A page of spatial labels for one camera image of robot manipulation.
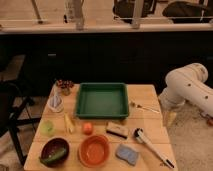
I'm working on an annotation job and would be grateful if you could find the wooden board eraser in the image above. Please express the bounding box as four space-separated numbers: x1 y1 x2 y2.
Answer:
106 122 129 139

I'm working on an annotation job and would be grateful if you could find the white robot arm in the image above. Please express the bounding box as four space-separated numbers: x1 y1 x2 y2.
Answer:
158 63 213 126

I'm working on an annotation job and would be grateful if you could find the green plastic tray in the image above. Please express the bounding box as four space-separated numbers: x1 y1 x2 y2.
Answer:
75 83 129 119

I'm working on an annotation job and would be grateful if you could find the metal fork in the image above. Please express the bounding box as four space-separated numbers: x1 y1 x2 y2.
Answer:
129 102 160 113

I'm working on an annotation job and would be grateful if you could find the blue sponge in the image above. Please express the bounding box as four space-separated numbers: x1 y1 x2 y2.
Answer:
115 144 139 166

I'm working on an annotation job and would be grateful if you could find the orange bowl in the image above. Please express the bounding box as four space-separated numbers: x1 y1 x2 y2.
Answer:
78 135 110 168

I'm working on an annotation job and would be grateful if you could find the orange tomato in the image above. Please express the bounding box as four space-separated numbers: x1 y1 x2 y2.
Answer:
82 122 93 135

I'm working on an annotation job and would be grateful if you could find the pot of dark flowers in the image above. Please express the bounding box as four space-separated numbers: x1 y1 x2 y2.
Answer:
56 80 74 96

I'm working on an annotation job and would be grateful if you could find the white utensil in bowl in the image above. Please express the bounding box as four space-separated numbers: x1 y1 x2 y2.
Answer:
53 86 61 108

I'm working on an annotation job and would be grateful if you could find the small white bowl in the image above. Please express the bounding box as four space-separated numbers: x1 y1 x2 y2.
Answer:
47 97 63 113

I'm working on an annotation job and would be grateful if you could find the dark brown bowl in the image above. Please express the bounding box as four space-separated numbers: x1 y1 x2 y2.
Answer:
39 138 69 167

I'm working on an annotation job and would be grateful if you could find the green cup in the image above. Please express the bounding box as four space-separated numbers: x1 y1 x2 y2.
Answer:
40 120 54 137

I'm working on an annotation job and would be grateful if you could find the green cucumber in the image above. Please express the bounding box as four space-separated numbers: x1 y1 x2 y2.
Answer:
40 148 67 165

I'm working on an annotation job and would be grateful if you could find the black chair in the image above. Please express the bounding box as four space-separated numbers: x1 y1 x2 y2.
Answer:
0 79 40 165

